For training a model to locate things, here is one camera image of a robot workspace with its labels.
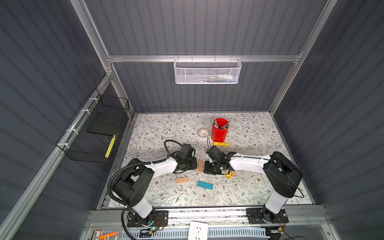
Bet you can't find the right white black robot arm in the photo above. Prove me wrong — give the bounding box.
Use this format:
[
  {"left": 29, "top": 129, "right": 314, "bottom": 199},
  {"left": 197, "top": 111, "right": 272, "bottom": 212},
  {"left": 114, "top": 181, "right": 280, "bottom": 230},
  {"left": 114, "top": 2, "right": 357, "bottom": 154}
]
[{"left": 204, "top": 146, "right": 303, "bottom": 217}]

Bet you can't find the left black corrugated cable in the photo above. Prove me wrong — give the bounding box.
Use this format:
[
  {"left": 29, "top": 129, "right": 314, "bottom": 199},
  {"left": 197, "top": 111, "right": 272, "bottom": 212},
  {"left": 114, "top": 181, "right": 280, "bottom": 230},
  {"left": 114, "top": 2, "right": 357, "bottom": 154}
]
[{"left": 107, "top": 139, "right": 184, "bottom": 240}]

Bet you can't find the black foam pad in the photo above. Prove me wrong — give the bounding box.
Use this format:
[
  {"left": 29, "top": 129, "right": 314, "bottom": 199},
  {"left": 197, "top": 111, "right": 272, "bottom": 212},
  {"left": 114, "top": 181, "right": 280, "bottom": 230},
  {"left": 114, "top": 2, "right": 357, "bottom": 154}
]
[{"left": 87, "top": 112, "right": 120, "bottom": 137}]

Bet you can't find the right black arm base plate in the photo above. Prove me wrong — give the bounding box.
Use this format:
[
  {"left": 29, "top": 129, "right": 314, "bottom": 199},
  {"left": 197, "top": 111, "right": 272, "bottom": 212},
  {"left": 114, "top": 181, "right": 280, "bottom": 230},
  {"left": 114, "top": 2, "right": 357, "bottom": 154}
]
[{"left": 246, "top": 207, "right": 289, "bottom": 224}]

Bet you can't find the clear tape roll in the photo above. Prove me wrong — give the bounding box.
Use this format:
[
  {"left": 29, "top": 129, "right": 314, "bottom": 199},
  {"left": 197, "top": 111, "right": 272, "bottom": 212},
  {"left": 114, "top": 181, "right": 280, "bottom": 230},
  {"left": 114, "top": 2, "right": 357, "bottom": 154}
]
[{"left": 198, "top": 128, "right": 210, "bottom": 138}]

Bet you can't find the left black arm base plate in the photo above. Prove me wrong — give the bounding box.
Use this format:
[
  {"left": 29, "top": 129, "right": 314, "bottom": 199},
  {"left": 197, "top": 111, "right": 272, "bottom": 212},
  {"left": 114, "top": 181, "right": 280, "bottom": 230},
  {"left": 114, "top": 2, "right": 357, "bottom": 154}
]
[{"left": 127, "top": 210, "right": 169, "bottom": 228}]

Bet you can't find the white power socket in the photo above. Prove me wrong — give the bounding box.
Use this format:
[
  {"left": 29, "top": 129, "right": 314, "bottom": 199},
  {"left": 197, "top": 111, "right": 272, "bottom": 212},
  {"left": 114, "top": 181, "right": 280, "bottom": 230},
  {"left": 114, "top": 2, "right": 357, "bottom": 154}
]
[{"left": 188, "top": 221, "right": 209, "bottom": 240}]

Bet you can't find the yellow ruler in basket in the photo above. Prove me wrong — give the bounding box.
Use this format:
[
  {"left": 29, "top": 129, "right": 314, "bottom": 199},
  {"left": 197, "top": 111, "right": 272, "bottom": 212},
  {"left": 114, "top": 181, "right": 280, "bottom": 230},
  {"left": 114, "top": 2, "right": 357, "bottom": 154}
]
[{"left": 105, "top": 135, "right": 117, "bottom": 159}]

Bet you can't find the floral table mat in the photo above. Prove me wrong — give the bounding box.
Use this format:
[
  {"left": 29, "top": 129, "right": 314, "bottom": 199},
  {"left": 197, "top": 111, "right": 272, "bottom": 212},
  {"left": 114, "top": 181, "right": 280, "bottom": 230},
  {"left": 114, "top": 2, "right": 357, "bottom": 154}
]
[{"left": 123, "top": 112, "right": 289, "bottom": 207}]

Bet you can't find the natural wood block diagonal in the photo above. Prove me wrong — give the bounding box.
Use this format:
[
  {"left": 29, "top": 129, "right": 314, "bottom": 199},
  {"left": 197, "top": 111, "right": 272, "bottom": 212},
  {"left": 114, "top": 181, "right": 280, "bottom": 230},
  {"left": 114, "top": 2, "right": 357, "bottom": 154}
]
[{"left": 197, "top": 160, "right": 204, "bottom": 173}]

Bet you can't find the yellow marker pen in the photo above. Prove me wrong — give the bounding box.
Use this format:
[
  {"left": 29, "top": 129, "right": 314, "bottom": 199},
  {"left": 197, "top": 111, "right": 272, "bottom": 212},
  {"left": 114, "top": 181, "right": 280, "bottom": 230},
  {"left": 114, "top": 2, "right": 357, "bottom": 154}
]
[{"left": 214, "top": 142, "right": 229, "bottom": 147}]

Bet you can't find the red pencil cup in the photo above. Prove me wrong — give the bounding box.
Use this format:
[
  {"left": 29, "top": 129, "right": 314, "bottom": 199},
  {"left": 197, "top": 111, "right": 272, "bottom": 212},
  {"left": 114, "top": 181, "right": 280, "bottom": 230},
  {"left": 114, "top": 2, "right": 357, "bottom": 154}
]
[{"left": 211, "top": 118, "right": 230, "bottom": 143}]

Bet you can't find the white wire mesh basket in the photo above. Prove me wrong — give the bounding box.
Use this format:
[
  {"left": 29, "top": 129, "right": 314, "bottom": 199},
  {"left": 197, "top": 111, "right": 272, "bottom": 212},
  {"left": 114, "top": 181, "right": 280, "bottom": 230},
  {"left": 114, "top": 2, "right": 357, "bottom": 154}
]
[{"left": 173, "top": 58, "right": 242, "bottom": 85}]

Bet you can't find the teal wooden block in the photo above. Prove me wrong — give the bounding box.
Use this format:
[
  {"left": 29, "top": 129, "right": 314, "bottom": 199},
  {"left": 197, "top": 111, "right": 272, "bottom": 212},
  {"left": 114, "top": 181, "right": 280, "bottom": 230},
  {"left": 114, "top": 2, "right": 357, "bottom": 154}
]
[{"left": 197, "top": 181, "right": 214, "bottom": 190}]

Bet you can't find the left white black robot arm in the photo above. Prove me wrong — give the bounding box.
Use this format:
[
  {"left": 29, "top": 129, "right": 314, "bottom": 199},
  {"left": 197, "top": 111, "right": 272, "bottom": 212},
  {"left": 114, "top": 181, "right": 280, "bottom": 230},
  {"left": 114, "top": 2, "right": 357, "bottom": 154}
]
[{"left": 107, "top": 140, "right": 197, "bottom": 225}]

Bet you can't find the small yellow cube right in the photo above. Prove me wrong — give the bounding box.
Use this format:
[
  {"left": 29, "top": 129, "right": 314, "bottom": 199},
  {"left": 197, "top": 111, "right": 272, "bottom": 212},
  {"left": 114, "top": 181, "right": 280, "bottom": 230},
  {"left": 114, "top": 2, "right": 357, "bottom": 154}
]
[{"left": 226, "top": 171, "right": 232, "bottom": 179}]

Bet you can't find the orange tool handle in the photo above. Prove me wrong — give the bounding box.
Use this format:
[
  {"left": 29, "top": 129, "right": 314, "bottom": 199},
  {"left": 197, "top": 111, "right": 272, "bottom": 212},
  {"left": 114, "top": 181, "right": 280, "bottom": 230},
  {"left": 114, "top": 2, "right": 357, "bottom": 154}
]
[{"left": 99, "top": 232, "right": 120, "bottom": 240}]

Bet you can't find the black wire mesh basket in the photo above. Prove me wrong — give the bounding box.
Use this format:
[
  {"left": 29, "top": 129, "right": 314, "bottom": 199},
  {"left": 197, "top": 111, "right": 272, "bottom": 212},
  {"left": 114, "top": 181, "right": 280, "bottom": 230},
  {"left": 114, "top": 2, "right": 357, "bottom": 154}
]
[{"left": 57, "top": 90, "right": 130, "bottom": 164}]

